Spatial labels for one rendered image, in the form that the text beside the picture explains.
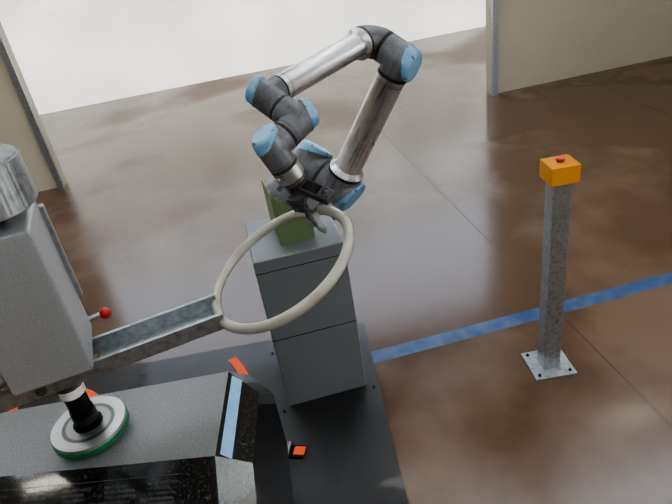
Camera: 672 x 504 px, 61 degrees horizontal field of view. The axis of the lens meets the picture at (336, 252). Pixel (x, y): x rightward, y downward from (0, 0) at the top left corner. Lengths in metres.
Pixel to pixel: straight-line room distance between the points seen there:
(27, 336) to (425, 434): 1.77
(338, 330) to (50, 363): 1.44
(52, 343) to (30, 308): 0.11
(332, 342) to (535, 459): 1.00
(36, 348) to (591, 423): 2.21
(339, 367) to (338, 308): 0.35
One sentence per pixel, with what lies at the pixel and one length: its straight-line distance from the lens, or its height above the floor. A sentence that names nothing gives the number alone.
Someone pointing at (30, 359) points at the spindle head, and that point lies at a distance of 1.62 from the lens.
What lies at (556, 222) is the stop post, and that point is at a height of 0.82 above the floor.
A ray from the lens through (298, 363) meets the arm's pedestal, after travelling 2.77.
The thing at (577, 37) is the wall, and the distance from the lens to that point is 7.48.
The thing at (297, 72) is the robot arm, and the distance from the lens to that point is 1.86.
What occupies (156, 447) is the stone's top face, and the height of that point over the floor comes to 0.83.
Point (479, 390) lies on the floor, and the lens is 2.92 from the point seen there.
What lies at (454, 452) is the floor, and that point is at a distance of 2.67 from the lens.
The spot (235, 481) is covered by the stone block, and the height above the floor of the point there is 0.75.
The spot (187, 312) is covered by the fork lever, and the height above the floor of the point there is 1.11.
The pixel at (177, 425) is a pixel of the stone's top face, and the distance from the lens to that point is 1.83.
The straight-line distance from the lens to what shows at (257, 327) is 1.55.
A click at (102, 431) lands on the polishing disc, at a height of 0.89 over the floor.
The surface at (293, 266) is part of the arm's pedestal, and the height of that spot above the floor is 0.79.
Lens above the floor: 2.06
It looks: 30 degrees down
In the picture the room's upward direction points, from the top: 9 degrees counter-clockwise
